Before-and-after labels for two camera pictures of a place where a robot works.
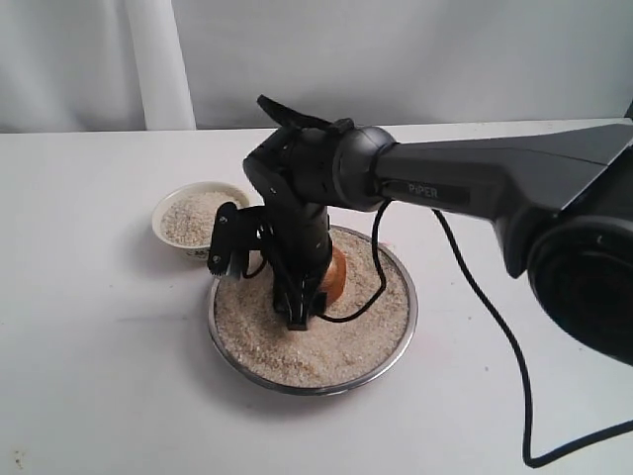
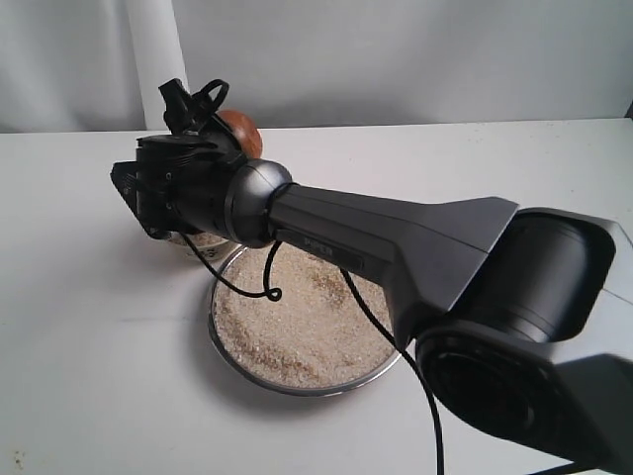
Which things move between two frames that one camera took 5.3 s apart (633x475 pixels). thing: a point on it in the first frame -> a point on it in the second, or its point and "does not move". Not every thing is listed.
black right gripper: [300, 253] -> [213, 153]
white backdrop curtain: [152, 65] does not move
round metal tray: [371, 319] does not move
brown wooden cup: [334, 279] -> [243, 131]
